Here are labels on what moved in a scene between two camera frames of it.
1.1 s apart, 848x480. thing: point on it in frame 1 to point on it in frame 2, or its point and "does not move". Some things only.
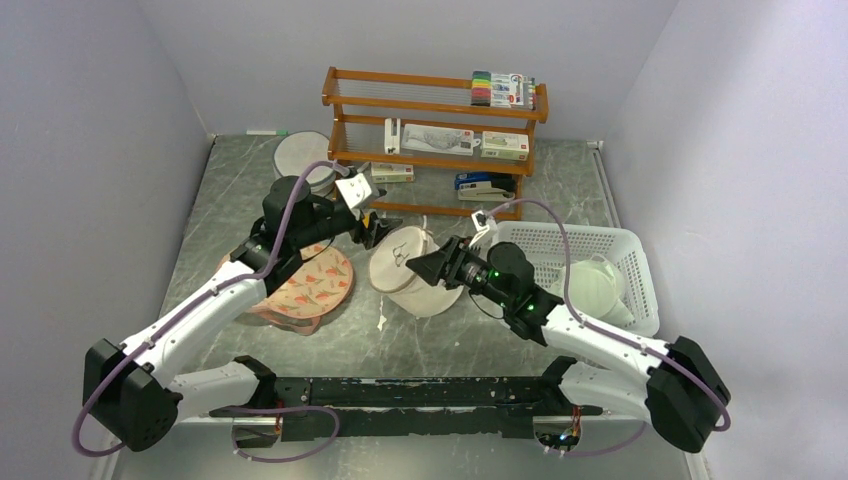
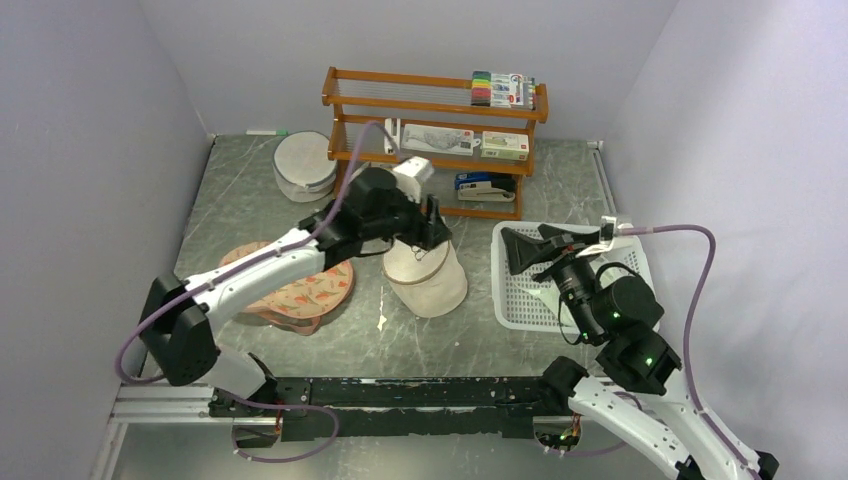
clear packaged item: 439,139 does not move
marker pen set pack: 491,88 does not move
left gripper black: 378,229 to 431,231
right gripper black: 445,264 to 523,252
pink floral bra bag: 324,279 does not move
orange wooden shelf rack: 434,143 does not move
